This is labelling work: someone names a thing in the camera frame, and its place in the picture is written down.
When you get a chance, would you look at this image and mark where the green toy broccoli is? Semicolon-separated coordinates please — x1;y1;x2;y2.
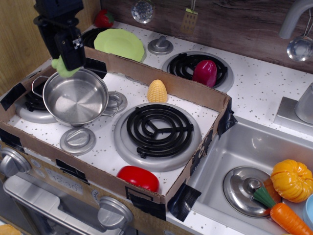
51;56;80;78

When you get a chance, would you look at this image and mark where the hanging steel skimmer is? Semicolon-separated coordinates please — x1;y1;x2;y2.
131;0;156;24

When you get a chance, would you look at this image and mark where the yellow toy at corner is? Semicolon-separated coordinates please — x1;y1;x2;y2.
0;224;22;235

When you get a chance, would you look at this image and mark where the yellow toy corn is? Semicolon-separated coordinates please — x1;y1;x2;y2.
147;79;168;102

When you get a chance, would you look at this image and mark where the silver oven knob left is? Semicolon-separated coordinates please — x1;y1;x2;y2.
0;147;31;177

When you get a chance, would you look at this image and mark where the grey faucet handle base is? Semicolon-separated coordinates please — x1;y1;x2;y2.
274;83;313;136

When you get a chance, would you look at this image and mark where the back right black burner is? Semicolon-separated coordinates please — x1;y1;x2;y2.
161;51;235;93

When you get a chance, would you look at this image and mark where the orange toy carrot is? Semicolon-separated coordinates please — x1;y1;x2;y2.
253;187;313;235

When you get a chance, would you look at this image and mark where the back left black burner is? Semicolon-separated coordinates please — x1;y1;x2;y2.
82;28;109;48

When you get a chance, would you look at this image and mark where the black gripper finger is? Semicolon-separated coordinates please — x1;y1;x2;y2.
54;31;86;71

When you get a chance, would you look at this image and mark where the brown cardboard fence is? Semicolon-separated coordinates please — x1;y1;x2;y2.
0;47;236;223

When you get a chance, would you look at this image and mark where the steel pot lid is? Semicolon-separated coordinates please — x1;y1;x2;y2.
223;166;282;218

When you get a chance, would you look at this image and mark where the silver oven knob right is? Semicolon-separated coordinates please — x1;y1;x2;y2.
97;196;134;230

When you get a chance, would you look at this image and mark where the front right black burner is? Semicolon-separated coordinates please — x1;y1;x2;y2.
113;103;201;172

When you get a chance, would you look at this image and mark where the hanging steel ladle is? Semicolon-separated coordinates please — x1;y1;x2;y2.
287;8;313;62

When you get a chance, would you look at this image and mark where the front left black burner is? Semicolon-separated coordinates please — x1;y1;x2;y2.
15;81;57;124

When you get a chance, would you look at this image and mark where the light blue plastic cup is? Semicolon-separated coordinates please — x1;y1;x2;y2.
303;195;313;228

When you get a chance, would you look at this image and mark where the black burner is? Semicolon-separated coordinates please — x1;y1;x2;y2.
82;28;109;48
15;81;57;124
113;103;201;172
161;51;235;93

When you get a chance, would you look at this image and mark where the dark red toy pepper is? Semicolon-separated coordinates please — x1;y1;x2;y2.
192;60;217;88

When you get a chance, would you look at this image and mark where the silver stove knob back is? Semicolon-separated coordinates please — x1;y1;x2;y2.
147;36;174;55

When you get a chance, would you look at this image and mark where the green toy spatula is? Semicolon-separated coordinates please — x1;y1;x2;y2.
180;0;198;35

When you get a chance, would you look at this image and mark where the silver oven door handle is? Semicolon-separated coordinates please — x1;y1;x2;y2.
3;176;124;235

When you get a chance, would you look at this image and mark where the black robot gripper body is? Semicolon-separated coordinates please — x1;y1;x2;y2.
33;0;84;58

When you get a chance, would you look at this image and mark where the stainless steel pot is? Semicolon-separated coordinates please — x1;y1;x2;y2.
31;69;109;127

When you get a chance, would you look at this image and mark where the silver stove knob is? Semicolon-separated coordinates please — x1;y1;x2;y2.
147;36;174;55
60;127;96;156
102;91;128;117

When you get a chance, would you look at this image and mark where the red toy strawberry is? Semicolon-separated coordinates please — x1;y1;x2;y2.
94;9;114;28

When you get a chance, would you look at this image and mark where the orange toy pumpkin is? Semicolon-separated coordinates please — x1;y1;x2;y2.
270;159;313;203

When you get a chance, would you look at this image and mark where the red toy cheese wheel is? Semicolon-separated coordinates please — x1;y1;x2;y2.
117;166;159;192

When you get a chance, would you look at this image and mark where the grey toy faucet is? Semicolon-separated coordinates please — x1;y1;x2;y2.
278;0;313;39

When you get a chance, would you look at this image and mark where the silver oven knob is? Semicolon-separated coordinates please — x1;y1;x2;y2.
97;196;134;230
0;147;31;177

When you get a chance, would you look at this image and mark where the silver stove knob centre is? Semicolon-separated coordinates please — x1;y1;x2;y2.
102;91;128;117

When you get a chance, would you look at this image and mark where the silver stove knob front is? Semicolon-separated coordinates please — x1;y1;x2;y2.
60;127;96;156

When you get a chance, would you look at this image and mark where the silver toy sink basin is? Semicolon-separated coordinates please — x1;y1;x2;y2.
188;117;313;235

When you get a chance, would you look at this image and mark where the light green plastic plate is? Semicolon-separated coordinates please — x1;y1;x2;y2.
93;28;145;62

